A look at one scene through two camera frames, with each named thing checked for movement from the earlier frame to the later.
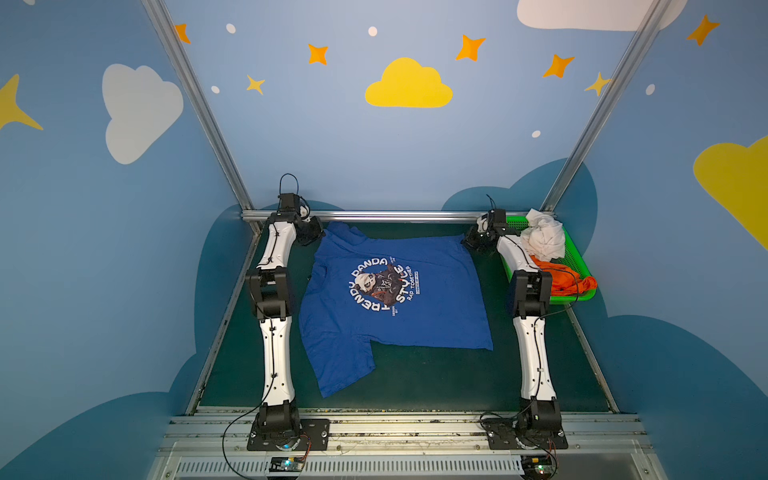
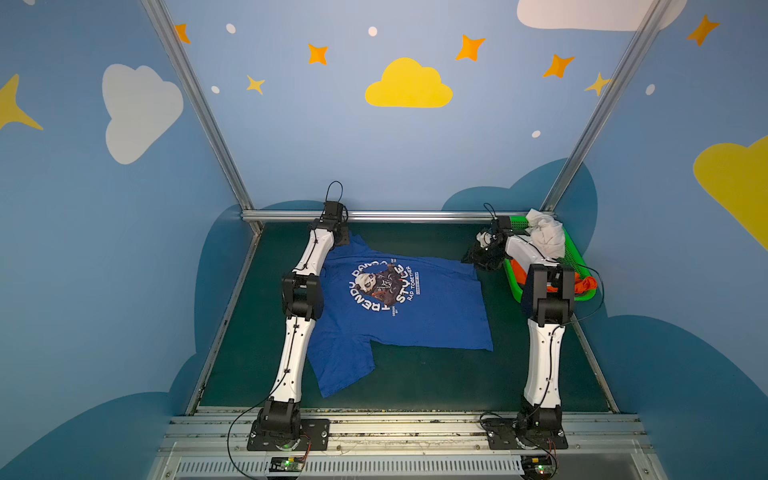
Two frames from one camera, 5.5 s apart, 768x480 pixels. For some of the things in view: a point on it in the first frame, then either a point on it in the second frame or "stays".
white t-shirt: (544, 238) stays
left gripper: (311, 228) -> (341, 235)
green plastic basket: (572, 260) stays
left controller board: (286, 464) stays
